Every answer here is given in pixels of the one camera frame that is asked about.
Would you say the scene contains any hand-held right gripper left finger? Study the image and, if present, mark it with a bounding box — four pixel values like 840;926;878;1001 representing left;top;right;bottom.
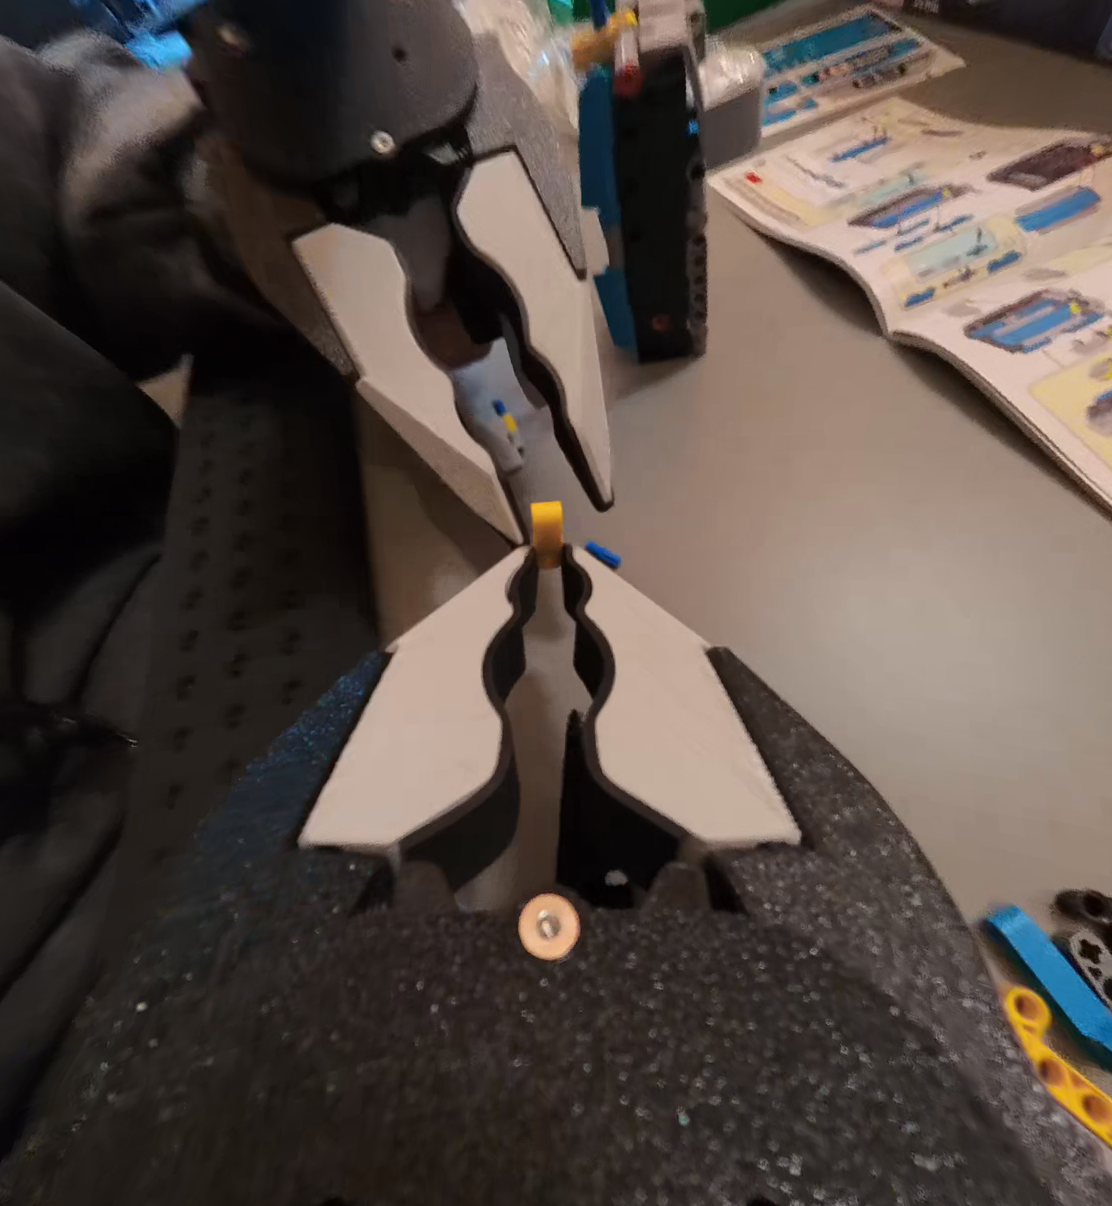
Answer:
296;545;546;894

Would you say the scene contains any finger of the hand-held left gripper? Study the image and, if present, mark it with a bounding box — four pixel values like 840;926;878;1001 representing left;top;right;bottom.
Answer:
454;149;617;512
292;222;530;545

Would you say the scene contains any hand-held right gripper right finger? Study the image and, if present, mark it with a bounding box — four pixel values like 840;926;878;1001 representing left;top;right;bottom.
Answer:
560;545;802;863

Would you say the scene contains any grey curved panel piece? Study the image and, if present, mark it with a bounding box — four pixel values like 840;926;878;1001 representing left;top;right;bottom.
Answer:
448;357;530;474

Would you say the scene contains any person's left forearm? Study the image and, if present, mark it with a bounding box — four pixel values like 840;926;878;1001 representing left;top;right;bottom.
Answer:
0;20;303;379

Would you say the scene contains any grey desk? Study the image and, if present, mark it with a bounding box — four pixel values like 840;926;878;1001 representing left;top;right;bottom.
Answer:
143;0;1112;943

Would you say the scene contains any blue and black brick model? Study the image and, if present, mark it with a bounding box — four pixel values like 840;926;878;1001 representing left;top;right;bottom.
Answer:
574;0;712;368

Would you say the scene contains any clear plastic bag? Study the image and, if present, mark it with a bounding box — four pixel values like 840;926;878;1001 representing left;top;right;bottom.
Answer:
474;0;595;100

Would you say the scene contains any grey block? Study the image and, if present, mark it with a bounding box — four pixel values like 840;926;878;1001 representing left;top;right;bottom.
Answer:
704;44;768;168

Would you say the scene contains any person's grey sweater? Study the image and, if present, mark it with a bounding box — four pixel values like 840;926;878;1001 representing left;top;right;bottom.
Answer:
0;256;191;1182

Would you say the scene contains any building instruction booklet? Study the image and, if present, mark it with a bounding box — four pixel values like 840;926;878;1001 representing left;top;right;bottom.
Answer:
709;96;1112;550

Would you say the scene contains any pile of building pieces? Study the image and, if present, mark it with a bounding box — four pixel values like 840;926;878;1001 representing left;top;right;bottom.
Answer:
984;876;1112;1185

